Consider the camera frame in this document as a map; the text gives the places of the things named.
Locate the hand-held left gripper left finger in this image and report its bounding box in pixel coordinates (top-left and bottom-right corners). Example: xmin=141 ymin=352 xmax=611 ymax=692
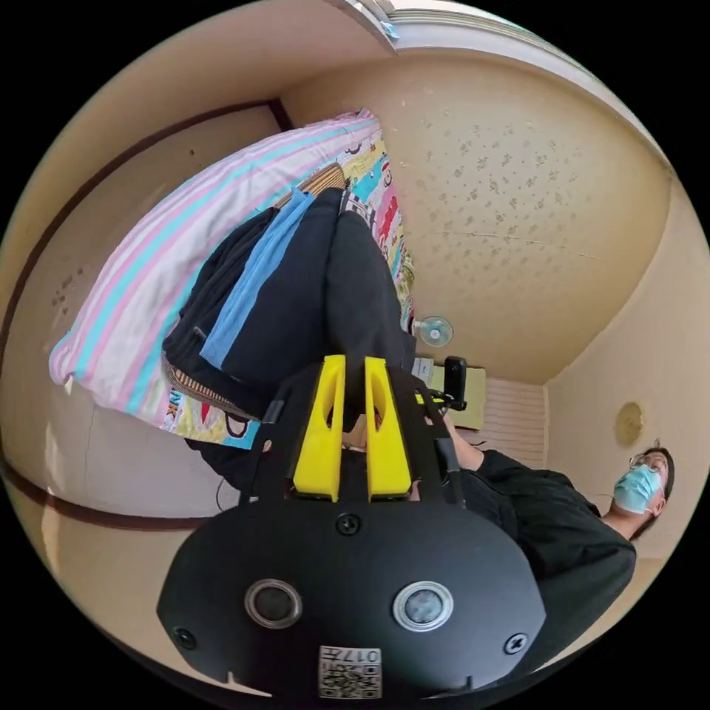
xmin=292 ymin=354 xmax=348 ymax=504

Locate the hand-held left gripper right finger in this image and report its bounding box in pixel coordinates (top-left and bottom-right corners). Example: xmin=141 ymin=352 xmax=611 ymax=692
xmin=363 ymin=356 xmax=414 ymax=504

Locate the black long sleeve shirt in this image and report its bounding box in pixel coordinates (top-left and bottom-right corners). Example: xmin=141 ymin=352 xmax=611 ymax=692
xmin=186 ymin=188 xmax=418 ymax=495

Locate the person's right hand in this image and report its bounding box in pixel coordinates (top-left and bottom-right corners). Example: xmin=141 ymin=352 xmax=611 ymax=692
xmin=446 ymin=422 xmax=485 ymax=473

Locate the small white fan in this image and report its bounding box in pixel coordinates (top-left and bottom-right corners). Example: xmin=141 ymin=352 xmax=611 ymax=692
xmin=411 ymin=314 xmax=455 ymax=349

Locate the person's body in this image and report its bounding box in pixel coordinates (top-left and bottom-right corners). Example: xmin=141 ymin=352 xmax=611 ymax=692
xmin=443 ymin=436 xmax=677 ymax=675

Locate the pile of clothes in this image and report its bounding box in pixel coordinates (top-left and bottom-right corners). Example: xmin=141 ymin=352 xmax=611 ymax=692
xmin=162 ymin=187 xmax=340 ymax=391

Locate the bed with printed quilt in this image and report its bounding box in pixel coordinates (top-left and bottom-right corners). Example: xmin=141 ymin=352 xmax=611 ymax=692
xmin=48 ymin=108 xmax=418 ymax=446

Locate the window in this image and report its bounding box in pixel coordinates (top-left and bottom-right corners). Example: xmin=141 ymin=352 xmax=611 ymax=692
xmin=339 ymin=0 xmax=561 ymax=58

